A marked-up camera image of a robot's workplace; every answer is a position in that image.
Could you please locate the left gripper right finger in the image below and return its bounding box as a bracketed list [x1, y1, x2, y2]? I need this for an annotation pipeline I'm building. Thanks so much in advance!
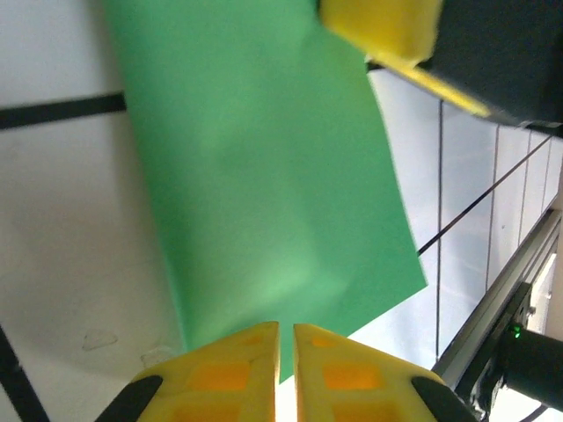
[293, 323, 479, 422]

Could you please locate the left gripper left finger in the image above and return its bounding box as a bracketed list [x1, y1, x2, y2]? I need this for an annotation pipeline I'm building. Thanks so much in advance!
[94, 320, 282, 422]

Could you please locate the green paper sheet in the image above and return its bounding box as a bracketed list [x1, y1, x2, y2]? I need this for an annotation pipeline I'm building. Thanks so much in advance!
[99, 0, 430, 384]

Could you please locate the long aluminium base rail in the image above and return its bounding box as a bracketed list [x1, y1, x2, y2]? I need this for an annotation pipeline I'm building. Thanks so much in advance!
[433, 210, 563, 392]

